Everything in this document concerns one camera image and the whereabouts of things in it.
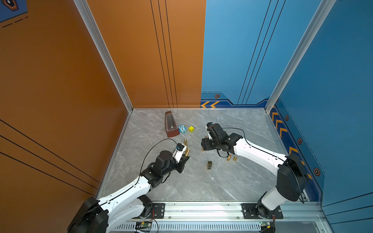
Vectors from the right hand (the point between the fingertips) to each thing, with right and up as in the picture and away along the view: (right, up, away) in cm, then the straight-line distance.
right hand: (205, 143), depth 86 cm
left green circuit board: (-32, -39, -14) cm, 52 cm away
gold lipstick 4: (+15, -10, +3) cm, 18 cm away
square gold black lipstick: (+2, -12, -3) cm, 13 cm away
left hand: (-10, -6, -5) cm, 13 cm away
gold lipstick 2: (-11, -7, +8) cm, 15 cm away
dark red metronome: (-22, +9, +12) cm, 27 cm away
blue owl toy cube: (-15, +8, +19) cm, 26 cm away
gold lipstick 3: (-2, -2, -9) cm, 9 cm away
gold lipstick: (-12, -1, +10) cm, 16 cm away
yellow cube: (-8, +7, +19) cm, 22 cm away
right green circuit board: (+29, -39, -14) cm, 50 cm away
